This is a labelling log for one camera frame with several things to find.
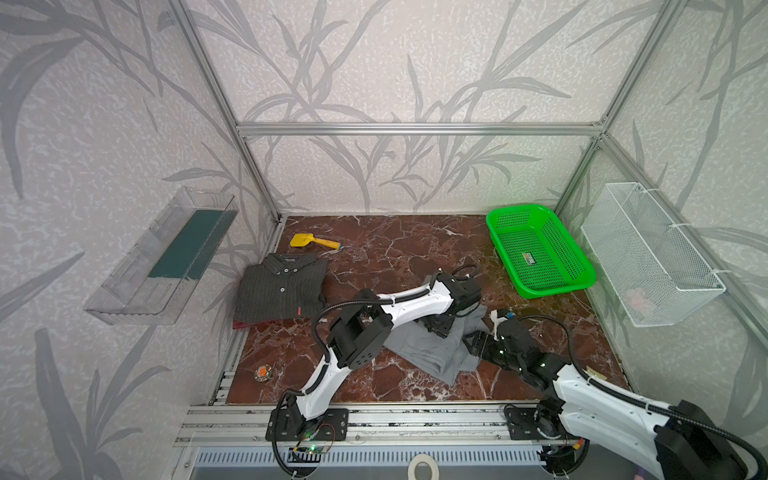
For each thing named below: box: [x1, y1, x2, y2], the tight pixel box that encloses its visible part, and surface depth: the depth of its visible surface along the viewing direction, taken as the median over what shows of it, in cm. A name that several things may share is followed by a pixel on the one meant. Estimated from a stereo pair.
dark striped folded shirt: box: [234, 252, 328, 321], surface depth 95 cm
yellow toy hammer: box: [289, 233, 342, 250], surface depth 113 cm
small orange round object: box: [254, 364, 273, 382], surface depth 84 cm
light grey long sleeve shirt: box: [384, 304, 490, 384], surface depth 84 cm
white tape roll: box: [408, 454, 440, 480], surface depth 69 cm
